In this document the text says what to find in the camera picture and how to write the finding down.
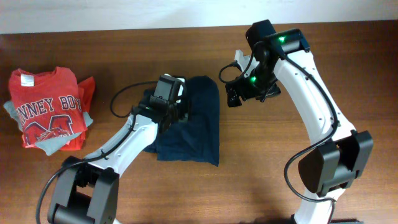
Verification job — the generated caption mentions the red printed t-shirt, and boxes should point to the red printed t-shirt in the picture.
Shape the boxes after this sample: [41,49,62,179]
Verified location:
[4,67,95,142]

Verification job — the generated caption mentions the right black cable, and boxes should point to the right black cable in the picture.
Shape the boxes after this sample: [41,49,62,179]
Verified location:
[218,40,340,203]

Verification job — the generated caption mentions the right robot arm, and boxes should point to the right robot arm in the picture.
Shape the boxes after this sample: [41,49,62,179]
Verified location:
[225,20,374,223]

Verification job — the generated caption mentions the grey folded t-shirt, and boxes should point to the grey folded t-shirt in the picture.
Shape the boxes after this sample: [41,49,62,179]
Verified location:
[22,114,85,156]

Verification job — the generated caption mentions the navy blue shorts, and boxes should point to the navy blue shorts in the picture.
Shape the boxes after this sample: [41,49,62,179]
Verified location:
[144,76,220,166]

